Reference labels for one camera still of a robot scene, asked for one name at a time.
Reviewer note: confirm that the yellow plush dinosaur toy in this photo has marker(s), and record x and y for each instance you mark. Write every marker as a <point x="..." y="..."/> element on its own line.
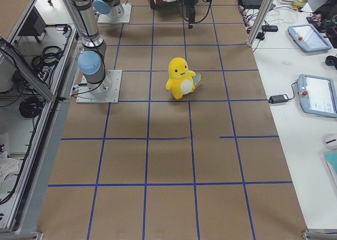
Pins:
<point x="181" y="80"/>

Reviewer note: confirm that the upper teach pendant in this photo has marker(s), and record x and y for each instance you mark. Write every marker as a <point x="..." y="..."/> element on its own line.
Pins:
<point x="308" y="38"/>

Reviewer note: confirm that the teach pendant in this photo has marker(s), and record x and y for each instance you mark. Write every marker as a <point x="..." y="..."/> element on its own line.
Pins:
<point x="308" y="38"/>
<point x="317" y="95"/>

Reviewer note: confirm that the black power adapter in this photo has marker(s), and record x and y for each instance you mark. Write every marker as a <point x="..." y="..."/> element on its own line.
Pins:
<point x="276" y="99"/>

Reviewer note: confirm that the lower teach pendant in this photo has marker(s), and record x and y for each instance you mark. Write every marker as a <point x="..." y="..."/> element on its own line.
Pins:
<point x="317" y="95"/>

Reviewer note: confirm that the aluminium frame post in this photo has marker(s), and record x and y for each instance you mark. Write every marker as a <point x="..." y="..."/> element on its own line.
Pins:
<point x="264" y="9"/>

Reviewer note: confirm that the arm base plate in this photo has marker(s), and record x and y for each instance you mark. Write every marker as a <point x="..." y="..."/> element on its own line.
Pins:
<point x="125" y="18"/>
<point x="107" y="92"/>

